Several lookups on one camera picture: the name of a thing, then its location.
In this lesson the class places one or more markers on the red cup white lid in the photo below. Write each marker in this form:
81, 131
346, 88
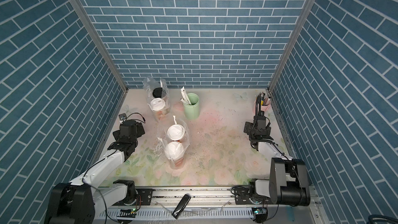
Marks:
176, 132
174, 152

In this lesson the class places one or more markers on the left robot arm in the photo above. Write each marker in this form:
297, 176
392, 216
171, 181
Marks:
80, 213

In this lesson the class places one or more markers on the clear plastic carrier bag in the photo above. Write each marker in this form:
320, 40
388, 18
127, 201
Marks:
149, 85

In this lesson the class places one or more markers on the pink pen holder cup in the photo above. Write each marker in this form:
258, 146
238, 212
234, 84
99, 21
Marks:
265, 103

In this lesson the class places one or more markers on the black remote on rail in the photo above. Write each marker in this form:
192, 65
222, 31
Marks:
181, 206

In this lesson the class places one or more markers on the green straw holder cup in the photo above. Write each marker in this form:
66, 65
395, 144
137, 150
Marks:
192, 111

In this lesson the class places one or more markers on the orange cup white lid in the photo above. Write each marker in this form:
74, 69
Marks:
159, 108

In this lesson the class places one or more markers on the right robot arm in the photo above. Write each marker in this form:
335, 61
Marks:
288, 178

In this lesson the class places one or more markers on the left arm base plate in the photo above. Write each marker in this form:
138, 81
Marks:
143, 197

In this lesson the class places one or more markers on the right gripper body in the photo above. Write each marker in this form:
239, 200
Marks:
250, 126

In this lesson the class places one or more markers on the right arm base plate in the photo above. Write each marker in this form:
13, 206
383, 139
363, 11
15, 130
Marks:
242, 197

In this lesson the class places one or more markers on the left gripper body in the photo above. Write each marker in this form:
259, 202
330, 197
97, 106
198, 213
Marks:
139, 130

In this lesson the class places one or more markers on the aluminium front rail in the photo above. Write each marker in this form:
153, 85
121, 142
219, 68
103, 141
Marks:
192, 196

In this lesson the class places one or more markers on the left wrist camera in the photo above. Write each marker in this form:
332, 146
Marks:
122, 117

